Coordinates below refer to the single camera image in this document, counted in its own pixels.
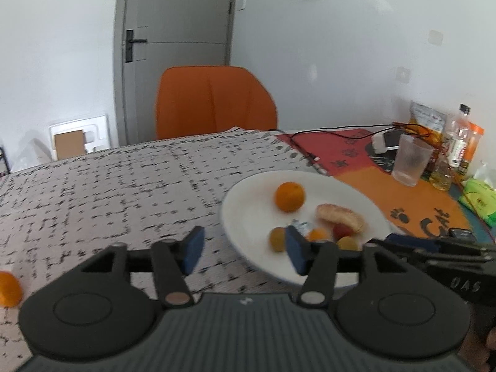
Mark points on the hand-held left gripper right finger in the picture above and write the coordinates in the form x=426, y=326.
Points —
x=296, y=252

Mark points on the grey door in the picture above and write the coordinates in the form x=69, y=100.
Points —
x=182, y=7

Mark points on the person's right hand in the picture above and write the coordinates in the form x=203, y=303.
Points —
x=474, y=356

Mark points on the orange canister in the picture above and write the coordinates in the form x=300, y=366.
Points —
x=474, y=143

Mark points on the medium orange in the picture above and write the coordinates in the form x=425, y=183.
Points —
x=8, y=290

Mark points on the green tissue pack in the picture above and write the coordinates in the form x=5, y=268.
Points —
x=480, y=201

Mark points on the cardboard piece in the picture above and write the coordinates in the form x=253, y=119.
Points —
x=69, y=145

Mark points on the glass jar yellow liquid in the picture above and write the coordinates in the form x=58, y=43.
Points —
x=441, y=176

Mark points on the bread roll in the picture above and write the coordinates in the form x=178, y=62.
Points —
x=340, y=217

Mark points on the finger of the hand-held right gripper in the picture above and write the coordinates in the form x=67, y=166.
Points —
x=403, y=255
x=410, y=240

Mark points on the greenish yellow round fruit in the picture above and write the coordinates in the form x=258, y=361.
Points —
x=347, y=243

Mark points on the white foam packaging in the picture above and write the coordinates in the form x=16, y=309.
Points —
x=97, y=131

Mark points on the white plate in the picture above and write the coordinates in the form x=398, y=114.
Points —
x=252, y=217

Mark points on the white charger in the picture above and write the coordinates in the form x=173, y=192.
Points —
x=381, y=141

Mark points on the small brown fruit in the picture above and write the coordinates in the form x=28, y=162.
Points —
x=277, y=239

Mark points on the orange red table mat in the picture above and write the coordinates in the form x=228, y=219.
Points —
x=387, y=193

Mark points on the white black patterned tablecloth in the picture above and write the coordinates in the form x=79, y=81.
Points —
x=116, y=201

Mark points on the red plum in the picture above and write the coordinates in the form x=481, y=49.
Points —
x=343, y=231

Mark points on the large orange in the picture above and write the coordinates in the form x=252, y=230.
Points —
x=290, y=197

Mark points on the small black device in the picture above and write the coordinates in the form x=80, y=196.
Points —
x=461, y=233

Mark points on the clear bottle black cap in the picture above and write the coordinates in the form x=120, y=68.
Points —
x=458, y=139

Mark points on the orange chair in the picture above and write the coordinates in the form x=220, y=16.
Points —
x=215, y=100

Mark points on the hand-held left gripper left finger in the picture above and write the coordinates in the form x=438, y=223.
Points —
x=193, y=250

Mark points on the black metal rack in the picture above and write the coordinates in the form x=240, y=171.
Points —
x=3, y=161

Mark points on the yellow silver snack bag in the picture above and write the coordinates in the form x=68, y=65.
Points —
x=428, y=118

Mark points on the white wall switch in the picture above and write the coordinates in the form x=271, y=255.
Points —
x=435, y=37
x=242, y=4

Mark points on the white wall socket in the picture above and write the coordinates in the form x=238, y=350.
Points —
x=403, y=74

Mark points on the clear plastic cup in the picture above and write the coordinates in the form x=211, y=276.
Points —
x=410, y=161

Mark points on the small tangerine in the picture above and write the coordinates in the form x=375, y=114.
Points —
x=317, y=235

